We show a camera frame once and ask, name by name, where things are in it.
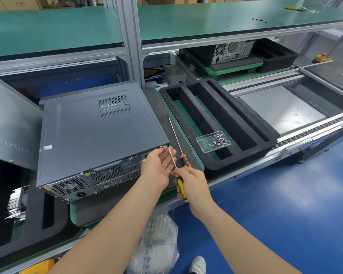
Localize green plastic pallet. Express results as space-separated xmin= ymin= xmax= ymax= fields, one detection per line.
xmin=186 ymin=51 xmax=295 ymax=86

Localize black foam tray under computer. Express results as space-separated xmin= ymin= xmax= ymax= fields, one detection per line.
xmin=185 ymin=39 xmax=299 ymax=74

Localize scattered black screws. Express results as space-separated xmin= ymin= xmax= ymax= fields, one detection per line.
xmin=226 ymin=16 xmax=268 ymax=28

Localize person's left hand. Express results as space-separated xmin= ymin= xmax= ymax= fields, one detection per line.
xmin=137 ymin=146 xmax=178 ymax=194

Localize grey desktop computer case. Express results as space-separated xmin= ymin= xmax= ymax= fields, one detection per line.
xmin=35 ymin=81 xmax=171 ymax=203

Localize black foam tray with slots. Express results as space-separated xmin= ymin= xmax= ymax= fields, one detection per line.
xmin=159 ymin=79 xmax=280 ymax=172

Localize yellow foot pedal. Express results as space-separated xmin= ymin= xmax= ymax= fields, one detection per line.
xmin=312 ymin=53 xmax=330 ymax=64

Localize person's right hand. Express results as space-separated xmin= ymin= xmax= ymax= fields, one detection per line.
xmin=170 ymin=167 xmax=215 ymax=221

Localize clear plastic bag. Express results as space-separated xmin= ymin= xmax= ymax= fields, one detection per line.
xmin=131 ymin=213 xmax=180 ymax=274

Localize silver metal finned part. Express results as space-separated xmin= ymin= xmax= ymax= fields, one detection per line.
xmin=5 ymin=185 xmax=28 ymax=223

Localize yellow plastic object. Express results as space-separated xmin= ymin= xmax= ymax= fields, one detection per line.
xmin=18 ymin=259 xmax=56 ymax=274

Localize grey metal control box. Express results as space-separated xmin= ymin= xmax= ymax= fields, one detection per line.
xmin=164 ymin=65 xmax=190 ymax=85

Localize clear plastic screw box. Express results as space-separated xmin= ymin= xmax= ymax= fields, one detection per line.
xmin=196 ymin=130 xmax=232 ymax=154

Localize orange black handled screwdriver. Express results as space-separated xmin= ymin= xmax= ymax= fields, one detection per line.
xmin=168 ymin=116 xmax=192 ymax=169

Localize black foam tray with cutout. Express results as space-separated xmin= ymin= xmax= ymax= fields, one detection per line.
xmin=0 ymin=156 xmax=85 ymax=258

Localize grey metal side panel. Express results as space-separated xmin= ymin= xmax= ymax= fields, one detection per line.
xmin=0 ymin=73 xmax=44 ymax=171

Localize person's right forearm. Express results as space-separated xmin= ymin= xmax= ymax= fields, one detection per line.
xmin=189 ymin=201 xmax=303 ymax=274

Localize cardboard boxes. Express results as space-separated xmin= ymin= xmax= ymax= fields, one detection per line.
xmin=0 ymin=0 xmax=83 ymax=12

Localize pile of small silver screws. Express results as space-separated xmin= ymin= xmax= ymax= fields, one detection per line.
xmin=206 ymin=133 xmax=228 ymax=148

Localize person's left forearm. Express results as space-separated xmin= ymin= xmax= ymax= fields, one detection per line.
xmin=47 ymin=182 xmax=161 ymax=274

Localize black desktop computer with vents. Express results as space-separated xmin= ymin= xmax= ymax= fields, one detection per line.
xmin=211 ymin=41 xmax=257 ymax=65

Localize yellow black handled screwdriver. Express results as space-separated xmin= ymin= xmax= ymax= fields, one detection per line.
xmin=167 ymin=148 xmax=190 ymax=203

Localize conveyor roller rail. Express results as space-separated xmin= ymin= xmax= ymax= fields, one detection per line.
xmin=273 ymin=108 xmax=343 ymax=153

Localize person's white shoe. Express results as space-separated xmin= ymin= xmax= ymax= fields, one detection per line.
xmin=188 ymin=256 xmax=207 ymax=274

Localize aluminium frame post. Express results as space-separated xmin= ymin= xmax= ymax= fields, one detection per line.
xmin=114 ymin=0 xmax=146 ymax=89

